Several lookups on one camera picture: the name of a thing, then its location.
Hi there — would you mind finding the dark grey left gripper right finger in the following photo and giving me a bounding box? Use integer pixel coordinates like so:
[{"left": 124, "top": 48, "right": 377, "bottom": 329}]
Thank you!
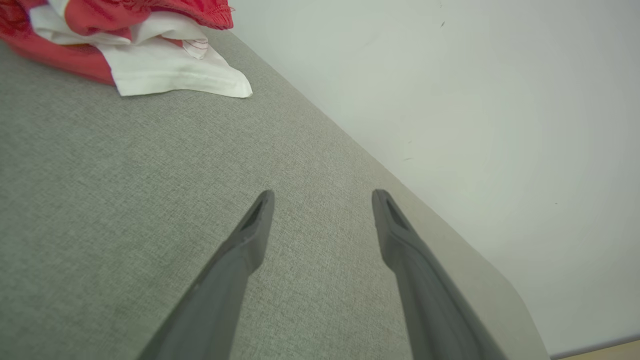
[{"left": 371, "top": 188, "right": 509, "bottom": 360}]

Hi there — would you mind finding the crumpled red garment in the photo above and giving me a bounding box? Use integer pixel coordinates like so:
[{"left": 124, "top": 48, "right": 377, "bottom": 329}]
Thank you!
[{"left": 64, "top": 0, "right": 235, "bottom": 42}]

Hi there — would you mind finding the red and white jersey shirt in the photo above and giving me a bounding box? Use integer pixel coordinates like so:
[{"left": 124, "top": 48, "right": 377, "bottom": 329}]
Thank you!
[{"left": 0, "top": 0, "right": 254, "bottom": 99}]

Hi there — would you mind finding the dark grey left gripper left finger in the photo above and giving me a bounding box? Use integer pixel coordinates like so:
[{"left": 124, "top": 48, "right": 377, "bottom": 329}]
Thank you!
[{"left": 137, "top": 189, "right": 276, "bottom": 360}]

